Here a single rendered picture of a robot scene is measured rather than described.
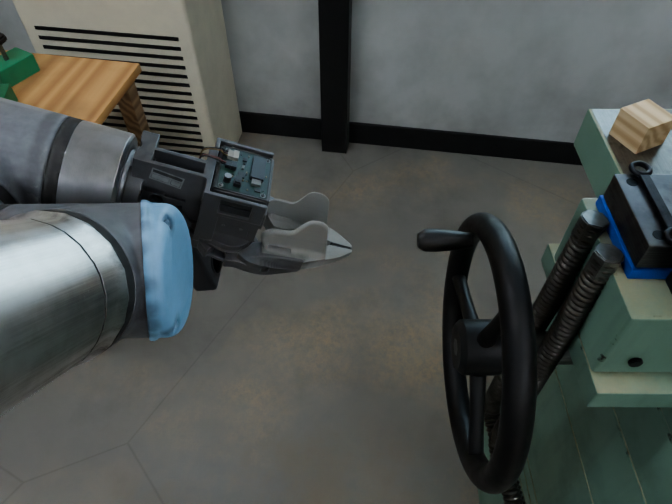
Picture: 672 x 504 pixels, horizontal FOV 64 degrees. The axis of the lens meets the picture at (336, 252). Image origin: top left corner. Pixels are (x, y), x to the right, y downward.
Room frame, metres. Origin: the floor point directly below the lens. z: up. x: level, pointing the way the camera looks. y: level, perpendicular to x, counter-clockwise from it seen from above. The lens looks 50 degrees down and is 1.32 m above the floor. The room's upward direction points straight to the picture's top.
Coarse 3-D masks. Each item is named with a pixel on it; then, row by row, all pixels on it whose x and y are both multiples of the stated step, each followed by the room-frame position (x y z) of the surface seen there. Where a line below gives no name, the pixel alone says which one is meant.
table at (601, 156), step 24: (600, 120) 0.58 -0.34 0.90; (576, 144) 0.59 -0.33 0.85; (600, 144) 0.54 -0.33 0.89; (600, 168) 0.52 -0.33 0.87; (624, 168) 0.48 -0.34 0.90; (600, 192) 0.49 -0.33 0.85; (552, 264) 0.37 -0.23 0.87; (576, 336) 0.28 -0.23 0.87; (576, 360) 0.26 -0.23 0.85; (600, 384) 0.22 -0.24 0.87; (624, 384) 0.22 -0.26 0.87; (648, 384) 0.22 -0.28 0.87
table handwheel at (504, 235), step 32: (480, 224) 0.36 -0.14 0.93; (512, 256) 0.30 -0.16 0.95; (448, 288) 0.41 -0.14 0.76; (512, 288) 0.27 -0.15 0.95; (448, 320) 0.38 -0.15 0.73; (480, 320) 0.32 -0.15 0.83; (512, 320) 0.24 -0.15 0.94; (448, 352) 0.35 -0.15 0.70; (480, 352) 0.28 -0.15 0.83; (512, 352) 0.22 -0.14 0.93; (448, 384) 0.31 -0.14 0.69; (480, 384) 0.26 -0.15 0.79; (512, 384) 0.20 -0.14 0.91; (480, 416) 0.24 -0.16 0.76; (512, 416) 0.18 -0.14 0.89; (480, 448) 0.21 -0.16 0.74; (512, 448) 0.17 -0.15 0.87; (480, 480) 0.17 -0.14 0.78; (512, 480) 0.15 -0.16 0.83
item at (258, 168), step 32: (160, 160) 0.35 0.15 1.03; (192, 160) 0.35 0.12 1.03; (224, 160) 0.36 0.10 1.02; (256, 160) 0.37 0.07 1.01; (128, 192) 0.32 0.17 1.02; (160, 192) 0.34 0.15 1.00; (192, 192) 0.33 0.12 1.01; (224, 192) 0.32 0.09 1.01; (256, 192) 0.33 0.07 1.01; (192, 224) 0.33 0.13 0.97; (224, 224) 0.33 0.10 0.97; (256, 224) 0.31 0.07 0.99
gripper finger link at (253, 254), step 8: (248, 248) 0.32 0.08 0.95; (256, 248) 0.32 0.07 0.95; (224, 256) 0.31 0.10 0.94; (232, 256) 0.31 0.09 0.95; (240, 256) 0.31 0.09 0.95; (248, 256) 0.31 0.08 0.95; (256, 256) 0.31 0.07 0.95; (264, 256) 0.31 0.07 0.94; (272, 256) 0.32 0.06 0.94; (280, 256) 0.32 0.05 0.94; (224, 264) 0.30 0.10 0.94; (232, 264) 0.31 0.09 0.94; (240, 264) 0.31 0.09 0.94; (248, 264) 0.30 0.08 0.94; (256, 264) 0.30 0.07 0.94; (264, 264) 0.31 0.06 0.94; (272, 264) 0.31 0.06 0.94; (280, 264) 0.31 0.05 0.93; (288, 264) 0.32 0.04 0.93; (296, 264) 0.32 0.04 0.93; (248, 272) 0.30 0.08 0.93; (256, 272) 0.30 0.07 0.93; (264, 272) 0.30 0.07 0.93; (272, 272) 0.31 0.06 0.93; (280, 272) 0.31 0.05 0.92; (288, 272) 0.31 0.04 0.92
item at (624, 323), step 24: (576, 216) 0.37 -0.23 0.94; (600, 240) 0.32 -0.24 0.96; (624, 288) 0.27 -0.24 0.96; (648, 288) 0.27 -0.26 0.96; (600, 312) 0.27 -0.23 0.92; (624, 312) 0.24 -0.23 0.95; (648, 312) 0.24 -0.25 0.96; (600, 336) 0.25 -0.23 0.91; (624, 336) 0.23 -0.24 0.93; (648, 336) 0.23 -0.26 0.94; (600, 360) 0.24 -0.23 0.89; (624, 360) 0.23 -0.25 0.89; (648, 360) 0.23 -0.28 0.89
